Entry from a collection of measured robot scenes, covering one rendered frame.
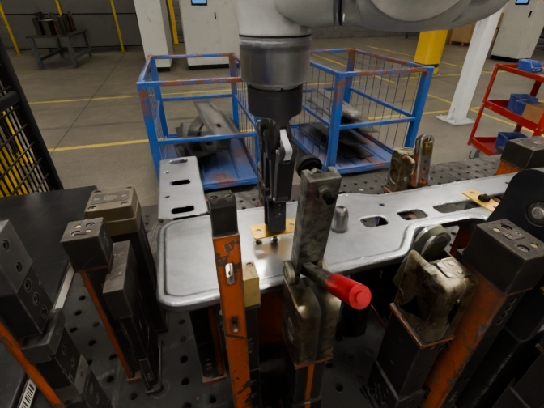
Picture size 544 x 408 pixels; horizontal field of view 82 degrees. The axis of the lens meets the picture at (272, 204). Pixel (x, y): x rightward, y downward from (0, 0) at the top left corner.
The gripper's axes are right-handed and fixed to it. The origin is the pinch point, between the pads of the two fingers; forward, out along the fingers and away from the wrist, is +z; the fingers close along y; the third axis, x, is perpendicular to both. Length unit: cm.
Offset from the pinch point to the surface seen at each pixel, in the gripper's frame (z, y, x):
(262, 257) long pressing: 6.4, -4.0, 3.3
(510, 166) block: 11, 17, -76
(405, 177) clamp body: 6.9, 14.3, -37.8
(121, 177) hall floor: 106, 241, 76
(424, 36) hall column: 31, 573, -492
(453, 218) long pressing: 6.2, -3.8, -35.4
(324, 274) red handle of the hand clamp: -4.5, -20.1, 0.3
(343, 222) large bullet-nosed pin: 4.1, -1.6, -12.5
